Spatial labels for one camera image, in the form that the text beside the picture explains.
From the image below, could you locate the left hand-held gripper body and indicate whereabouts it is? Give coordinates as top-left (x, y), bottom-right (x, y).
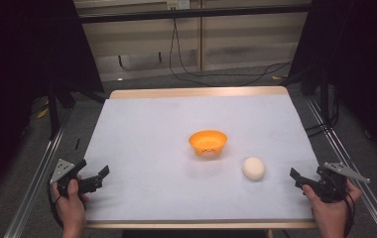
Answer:
top-left (50, 158), bottom-right (88, 198)

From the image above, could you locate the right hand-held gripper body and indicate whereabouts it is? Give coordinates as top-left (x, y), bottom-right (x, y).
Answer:
top-left (315, 161), bottom-right (372, 204)

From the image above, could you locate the person's right hand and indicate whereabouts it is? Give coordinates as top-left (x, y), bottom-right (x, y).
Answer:
top-left (302, 179), bottom-right (363, 234)

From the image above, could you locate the person's left hand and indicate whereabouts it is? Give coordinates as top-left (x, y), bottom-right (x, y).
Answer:
top-left (51, 175), bottom-right (90, 232)

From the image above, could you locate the white round bun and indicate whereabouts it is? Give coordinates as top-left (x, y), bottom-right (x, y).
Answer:
top-left (241, 156), bottom-right (266, 181)

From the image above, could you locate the white table cloth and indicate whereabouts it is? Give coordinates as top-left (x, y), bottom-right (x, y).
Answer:
top-left (82, 94), bottom-right (320, 222)

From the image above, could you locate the black metal stand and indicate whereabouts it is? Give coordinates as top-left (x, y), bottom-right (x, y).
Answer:
top-left (319, 67), bottom-right (331, 127)
top-left (46, 83), bottom-right (62, 141)

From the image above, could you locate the orange plastic bowl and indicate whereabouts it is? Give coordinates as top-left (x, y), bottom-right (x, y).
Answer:
top-left (188, 129), bottom-right (229, 160)

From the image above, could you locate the black curtain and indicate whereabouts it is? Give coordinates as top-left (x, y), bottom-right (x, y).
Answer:
top-left (0, 0), bottom-right (105, 206)
top-left (287, 0), bottom-right (377, 168)

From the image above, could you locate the wooden table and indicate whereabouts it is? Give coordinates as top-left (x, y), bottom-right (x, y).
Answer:
top-left (84, 85), bottom-right (319, 230)

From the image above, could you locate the black horizontal bar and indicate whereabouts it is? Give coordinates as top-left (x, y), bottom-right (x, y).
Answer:
top-left (76, 3), bottom-right (313, 25)

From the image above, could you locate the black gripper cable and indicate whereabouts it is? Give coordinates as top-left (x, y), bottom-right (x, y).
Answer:
top-left (46, 172), bottom-right (64, 230)
top-left (342, 190), bottom-right (357, 238)

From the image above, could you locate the metal floor rail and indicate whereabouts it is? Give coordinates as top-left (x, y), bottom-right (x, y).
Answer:
top-left (3, 108), bottom-right (73, 238)
top-left (305, 95), bottom-right (377, 238)

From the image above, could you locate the black wall cable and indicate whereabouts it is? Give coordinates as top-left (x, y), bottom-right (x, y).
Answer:
top-left (169, 17), bottom-right (294, 88)

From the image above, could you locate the white wall socket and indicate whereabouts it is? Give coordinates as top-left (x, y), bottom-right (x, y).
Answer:
top-left (166, 0), bottom-right (191, 11)

